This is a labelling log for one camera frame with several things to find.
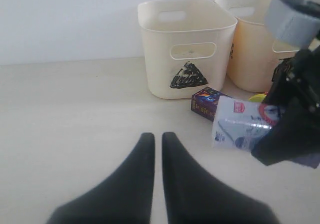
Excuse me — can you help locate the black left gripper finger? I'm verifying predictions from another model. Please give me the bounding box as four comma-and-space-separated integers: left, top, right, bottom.
251, 98, 320, 166

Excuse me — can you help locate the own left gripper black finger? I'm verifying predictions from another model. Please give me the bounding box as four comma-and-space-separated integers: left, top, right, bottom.
48, 133, 155, 224
161, 132, 258, 224

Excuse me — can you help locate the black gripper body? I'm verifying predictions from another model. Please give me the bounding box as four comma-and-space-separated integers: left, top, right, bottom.
264, 48, 320, 124

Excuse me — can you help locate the yellow chips can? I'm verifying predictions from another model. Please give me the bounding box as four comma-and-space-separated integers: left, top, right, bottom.
248, 93, 267, 103

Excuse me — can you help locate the white blue milk carton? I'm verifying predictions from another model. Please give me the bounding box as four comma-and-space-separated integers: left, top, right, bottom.
212, 96, 285, 152

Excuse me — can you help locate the purple juice carton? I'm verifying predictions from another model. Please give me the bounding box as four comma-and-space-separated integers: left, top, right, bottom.
190, 87, 228, 122

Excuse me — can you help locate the cream bin square mark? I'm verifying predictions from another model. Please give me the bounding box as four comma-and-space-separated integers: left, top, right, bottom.
215, 0, 297, 92

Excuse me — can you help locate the cream bin triangle mark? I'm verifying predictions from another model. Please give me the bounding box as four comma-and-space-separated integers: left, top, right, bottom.
137, 0, 238, 99

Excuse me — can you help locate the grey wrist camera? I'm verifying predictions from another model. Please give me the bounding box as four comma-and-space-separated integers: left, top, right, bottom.
264, 0, 320, 49

